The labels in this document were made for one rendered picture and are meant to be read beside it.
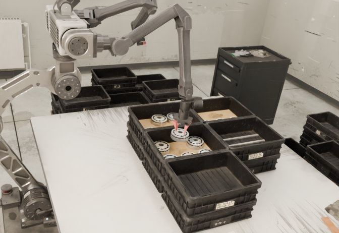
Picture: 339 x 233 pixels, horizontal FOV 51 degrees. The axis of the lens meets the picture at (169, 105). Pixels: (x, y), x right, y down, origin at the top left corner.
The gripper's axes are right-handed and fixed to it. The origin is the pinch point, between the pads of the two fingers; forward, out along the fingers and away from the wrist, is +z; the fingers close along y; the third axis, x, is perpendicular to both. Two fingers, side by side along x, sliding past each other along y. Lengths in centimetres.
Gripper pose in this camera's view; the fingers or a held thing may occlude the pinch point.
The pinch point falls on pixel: (180, 131)
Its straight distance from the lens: 206.7
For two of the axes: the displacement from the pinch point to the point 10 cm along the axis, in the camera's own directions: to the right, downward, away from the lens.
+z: -1.5, 8.9, 4.4
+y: -9.2, -2.8, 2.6
